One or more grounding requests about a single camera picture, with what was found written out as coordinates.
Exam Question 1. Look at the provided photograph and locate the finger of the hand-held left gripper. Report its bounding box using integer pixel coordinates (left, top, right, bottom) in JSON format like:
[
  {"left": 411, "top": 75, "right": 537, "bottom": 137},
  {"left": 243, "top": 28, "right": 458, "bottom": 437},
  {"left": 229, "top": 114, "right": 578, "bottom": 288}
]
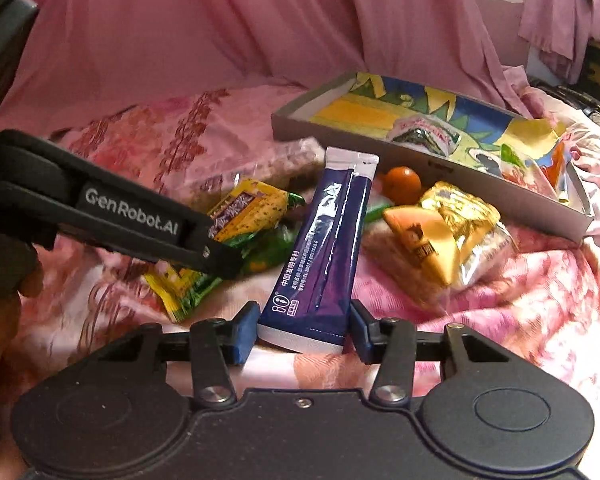
[{"left": 187, "top": 225, "right": 244, "bottom": 282}]

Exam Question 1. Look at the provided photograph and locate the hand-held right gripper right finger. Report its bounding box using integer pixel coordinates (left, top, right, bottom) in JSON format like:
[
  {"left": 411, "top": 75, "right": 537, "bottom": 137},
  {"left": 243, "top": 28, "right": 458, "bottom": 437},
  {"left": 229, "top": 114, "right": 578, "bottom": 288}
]
[{"left": 349, "top": 300, "right": 513, "bottom": 407}]

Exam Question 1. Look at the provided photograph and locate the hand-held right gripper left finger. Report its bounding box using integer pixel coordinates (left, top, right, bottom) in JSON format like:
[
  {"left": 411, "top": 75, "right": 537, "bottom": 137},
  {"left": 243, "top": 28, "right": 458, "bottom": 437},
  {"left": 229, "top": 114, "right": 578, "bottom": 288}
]
[{"left": 87, "top": 301, "right": 261, "bottom": 408}]

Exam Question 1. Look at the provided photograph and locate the yellow green snack packet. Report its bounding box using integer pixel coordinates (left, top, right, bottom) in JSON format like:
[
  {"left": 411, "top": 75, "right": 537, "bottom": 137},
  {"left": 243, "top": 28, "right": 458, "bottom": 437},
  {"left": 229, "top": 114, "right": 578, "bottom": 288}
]
[{"left": 145, "top": 178, "right": 306, "bottom": 323}]

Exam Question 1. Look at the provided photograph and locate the purple sachet packet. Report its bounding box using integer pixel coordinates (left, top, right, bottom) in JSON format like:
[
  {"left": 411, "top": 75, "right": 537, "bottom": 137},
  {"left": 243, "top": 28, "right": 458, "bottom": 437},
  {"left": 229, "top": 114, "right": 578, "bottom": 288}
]
[{"left": 256, "top": 146, "right": 380, "bottom": 356}]

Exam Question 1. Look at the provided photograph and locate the green sausage stick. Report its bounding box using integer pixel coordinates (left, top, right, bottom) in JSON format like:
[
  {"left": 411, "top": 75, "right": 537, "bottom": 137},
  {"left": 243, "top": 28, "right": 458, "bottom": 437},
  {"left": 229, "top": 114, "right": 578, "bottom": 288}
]
[{"left": 364, "top": 201, "right": 395, "bottom": 222}]

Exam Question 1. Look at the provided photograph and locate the clear rice crisp packet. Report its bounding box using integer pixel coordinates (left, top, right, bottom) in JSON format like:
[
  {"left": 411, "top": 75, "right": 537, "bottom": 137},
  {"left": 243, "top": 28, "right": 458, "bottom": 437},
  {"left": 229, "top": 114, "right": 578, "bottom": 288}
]
[{"left": 450, "top": 220, "right": 522, "bottom": 293}]

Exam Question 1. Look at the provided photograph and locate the grey box with colourful print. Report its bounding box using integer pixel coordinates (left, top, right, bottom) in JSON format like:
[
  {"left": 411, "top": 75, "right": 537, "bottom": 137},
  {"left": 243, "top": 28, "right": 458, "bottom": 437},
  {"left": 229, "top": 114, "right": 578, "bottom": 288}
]
[{"left": 271, "top": 71, "right": 595, "bottom": 243}]

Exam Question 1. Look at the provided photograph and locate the person's left hand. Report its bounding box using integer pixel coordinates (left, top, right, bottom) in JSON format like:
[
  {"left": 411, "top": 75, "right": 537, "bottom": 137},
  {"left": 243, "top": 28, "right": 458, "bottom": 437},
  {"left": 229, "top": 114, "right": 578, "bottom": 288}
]
[{"left": 0, "top": 250, "right": 45, "bottom": 411}]

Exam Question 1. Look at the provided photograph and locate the yellow gold snack packet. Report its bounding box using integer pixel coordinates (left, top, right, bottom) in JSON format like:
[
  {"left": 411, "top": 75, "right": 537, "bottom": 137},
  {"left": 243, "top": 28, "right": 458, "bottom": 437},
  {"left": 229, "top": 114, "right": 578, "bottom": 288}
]
[{"left": 382, "top": 181, "right": 503, "bottom": 288}]

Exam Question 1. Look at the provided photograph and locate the clear packet of nut bars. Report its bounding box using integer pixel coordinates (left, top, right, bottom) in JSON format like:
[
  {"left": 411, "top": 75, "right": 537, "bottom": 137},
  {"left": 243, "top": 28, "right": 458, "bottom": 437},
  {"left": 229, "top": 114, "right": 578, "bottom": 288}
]
[{"left": 180, "top": 137, "right": 326, "bottom": 201}]

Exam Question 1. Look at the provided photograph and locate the tangerine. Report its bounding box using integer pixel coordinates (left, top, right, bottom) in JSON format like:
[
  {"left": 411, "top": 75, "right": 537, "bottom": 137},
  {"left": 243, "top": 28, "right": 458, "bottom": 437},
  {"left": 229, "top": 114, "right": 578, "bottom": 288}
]
[{"left": 382, "top": 166, "right": 423, "bottom": 206}]

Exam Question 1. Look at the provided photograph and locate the pink floral bed sheet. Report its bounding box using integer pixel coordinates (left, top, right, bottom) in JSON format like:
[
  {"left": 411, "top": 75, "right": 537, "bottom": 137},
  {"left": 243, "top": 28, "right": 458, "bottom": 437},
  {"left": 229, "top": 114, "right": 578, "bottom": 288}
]
[{"left": 0, "top": 80, "right": 600, "bottom": 480}]

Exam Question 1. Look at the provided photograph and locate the pink curtain cloth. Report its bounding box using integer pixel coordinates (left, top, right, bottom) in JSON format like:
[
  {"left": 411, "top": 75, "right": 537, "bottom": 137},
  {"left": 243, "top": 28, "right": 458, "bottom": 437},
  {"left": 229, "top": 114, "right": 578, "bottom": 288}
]
[{"left": 0, "top": 0, "right": 536, "bottom": 133}]

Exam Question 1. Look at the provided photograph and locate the white green seaweed packet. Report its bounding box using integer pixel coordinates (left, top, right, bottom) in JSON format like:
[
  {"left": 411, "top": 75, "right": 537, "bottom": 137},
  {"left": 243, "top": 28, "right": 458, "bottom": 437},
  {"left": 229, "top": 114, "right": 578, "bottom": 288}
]
[{"left": 387, "top": 114, "right": 462, "bottom": 155}]

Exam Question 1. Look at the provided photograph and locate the white green packet red picture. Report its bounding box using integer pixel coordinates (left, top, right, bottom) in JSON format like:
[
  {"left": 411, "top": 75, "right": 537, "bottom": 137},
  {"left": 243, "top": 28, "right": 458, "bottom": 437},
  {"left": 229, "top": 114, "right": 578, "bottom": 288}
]
[{"left": 499, "top": 144, "right": 527, "bottom": 177}]

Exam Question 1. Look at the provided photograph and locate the small orange packet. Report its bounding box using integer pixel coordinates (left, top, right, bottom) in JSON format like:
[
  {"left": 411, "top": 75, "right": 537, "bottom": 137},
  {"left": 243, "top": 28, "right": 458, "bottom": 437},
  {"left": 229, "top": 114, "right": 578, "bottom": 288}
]
[{"left": 549, "top": 141, "right": 571, "bottom": 203}]

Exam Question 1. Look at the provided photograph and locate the plain yellow packet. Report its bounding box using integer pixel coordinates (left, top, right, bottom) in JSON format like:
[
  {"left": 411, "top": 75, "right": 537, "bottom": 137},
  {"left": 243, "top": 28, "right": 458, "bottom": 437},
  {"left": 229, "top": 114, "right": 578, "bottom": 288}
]
[{"left": 504, "top": 118, "right": 567, "bottom": 161}]

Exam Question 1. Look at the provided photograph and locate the black bag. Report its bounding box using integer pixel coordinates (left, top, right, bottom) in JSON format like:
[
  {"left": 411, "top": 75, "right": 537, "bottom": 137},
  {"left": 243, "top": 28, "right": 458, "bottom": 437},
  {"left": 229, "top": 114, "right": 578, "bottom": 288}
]
[{"left": 530, "top": 80, "right": 600, "bottom": 133}]

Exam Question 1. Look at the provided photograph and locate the hanging pink garment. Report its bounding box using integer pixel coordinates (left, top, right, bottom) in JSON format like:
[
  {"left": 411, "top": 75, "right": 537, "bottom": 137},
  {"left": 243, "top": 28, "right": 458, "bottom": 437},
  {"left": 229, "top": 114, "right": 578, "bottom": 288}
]
[{"left": 517, "top": 0, "right": 600, "bottom": 83}]

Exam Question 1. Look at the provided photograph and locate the dark furniture frame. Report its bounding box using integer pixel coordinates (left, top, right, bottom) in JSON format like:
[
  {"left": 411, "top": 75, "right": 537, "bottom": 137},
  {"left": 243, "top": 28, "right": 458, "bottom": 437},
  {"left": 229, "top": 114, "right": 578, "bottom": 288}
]
[{"left": 0, "top": 0, "right": 40, "bottom": 126}]

